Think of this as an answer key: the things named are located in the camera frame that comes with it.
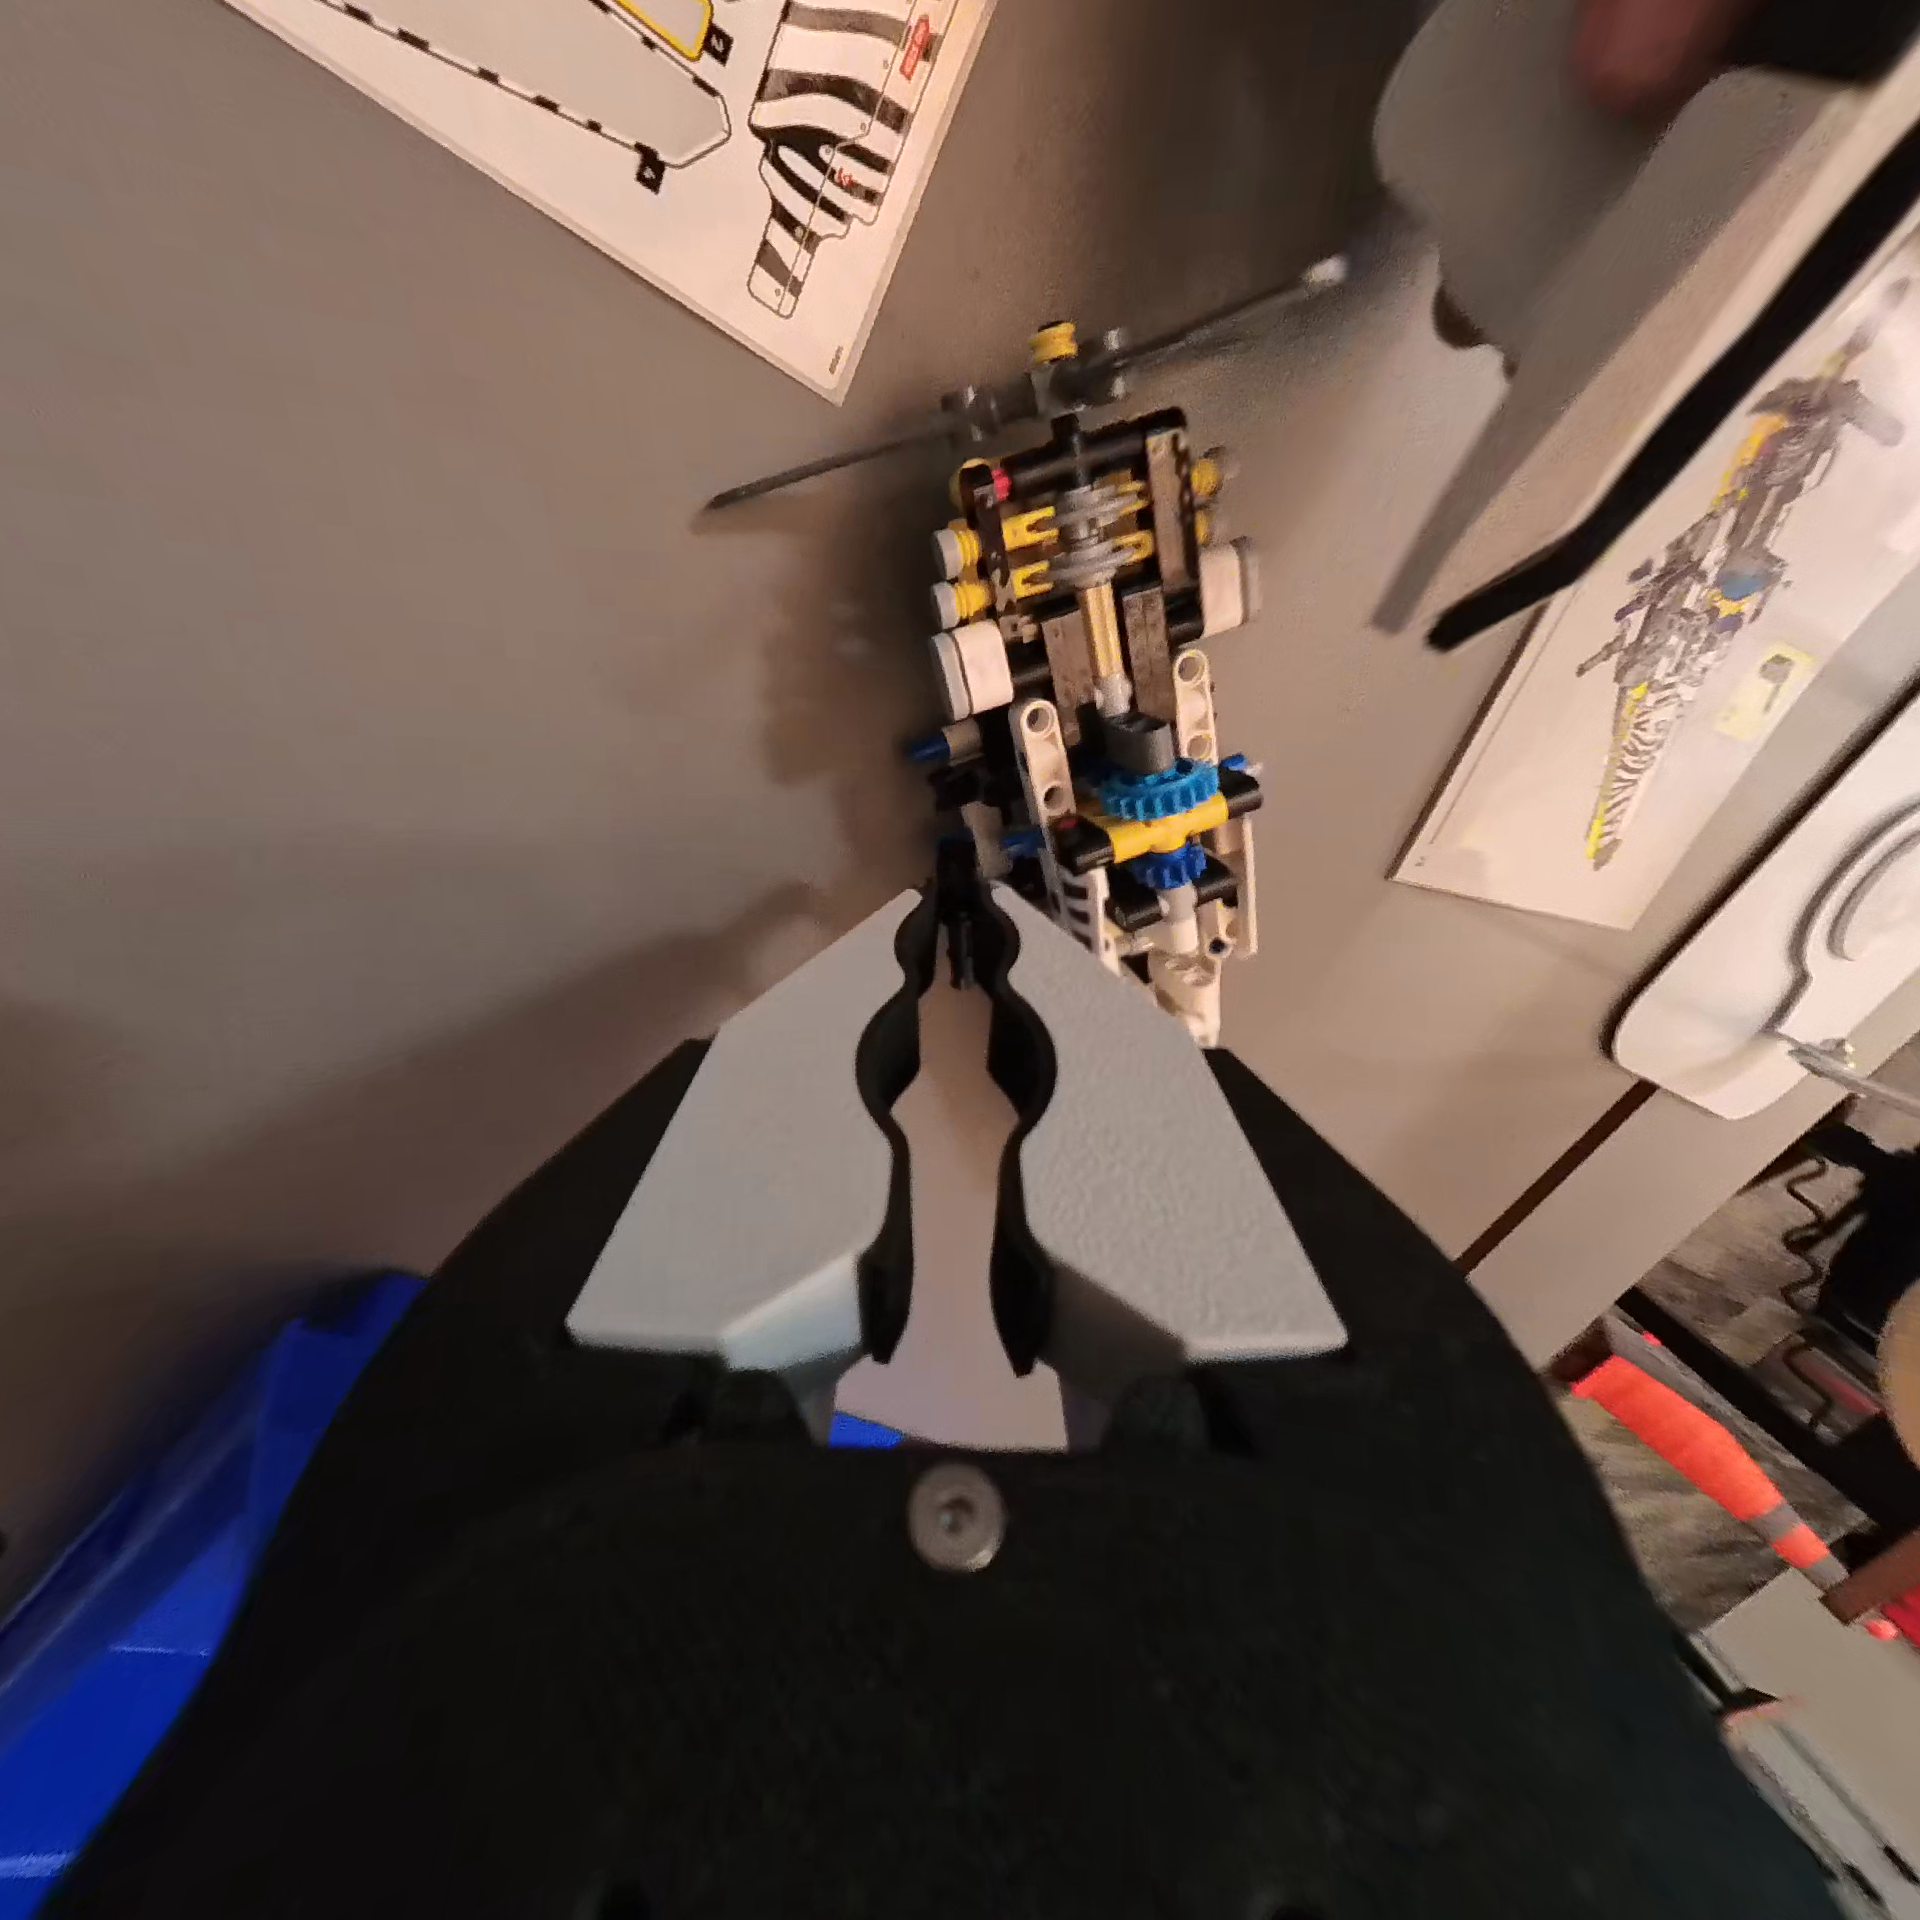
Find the lego helicopter model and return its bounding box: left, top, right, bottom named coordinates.
left=904, top=402, right=1267, bottom=1054

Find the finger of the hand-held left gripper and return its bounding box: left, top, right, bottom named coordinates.
left=1368, top=25, right=1871, bottom=378
left=1368, top=62, right=1920, bottom=657

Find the white laptop stand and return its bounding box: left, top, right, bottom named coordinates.
left=1607, top=740, right=1920, bottom=1122

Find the black lego connector piece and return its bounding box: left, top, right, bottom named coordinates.
left=927, top=838, right=1002, bottom=995

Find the instruction booklet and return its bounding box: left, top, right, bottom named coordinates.
left=1386, top=253, right=1920, bottom=934

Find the blue plastic bin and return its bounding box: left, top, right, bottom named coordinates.
left=0, top=1267, right=904, bottom=1920

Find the orange traffic cone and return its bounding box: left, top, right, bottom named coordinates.
left=1562, top=1348, right=1920, bottom=1643

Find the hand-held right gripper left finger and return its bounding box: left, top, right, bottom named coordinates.
left=564, top=884, right=933, bottom=1443

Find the zebra sticker sheet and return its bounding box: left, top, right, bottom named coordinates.
left=221, top=0, right=1002, bottom=412

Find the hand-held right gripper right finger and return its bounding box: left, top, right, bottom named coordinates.
left=978, top=884, right=1351, bottom=1443

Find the grey lego rotor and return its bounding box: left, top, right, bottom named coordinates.
left=695, top=251, right=1355, bottom=523

